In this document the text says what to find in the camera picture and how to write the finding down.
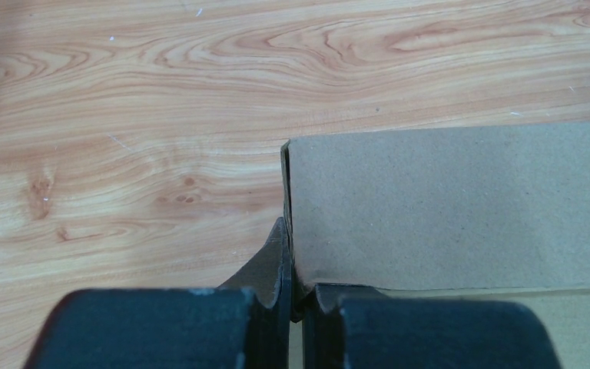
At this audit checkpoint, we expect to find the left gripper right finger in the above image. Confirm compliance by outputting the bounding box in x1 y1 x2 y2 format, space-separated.
302 285 561 368

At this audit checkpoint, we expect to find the brown cardboard box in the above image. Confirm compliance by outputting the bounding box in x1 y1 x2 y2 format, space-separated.
281 122 590 368

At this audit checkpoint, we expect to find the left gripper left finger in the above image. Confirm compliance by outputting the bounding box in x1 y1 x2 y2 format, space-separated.
25 218 292 368

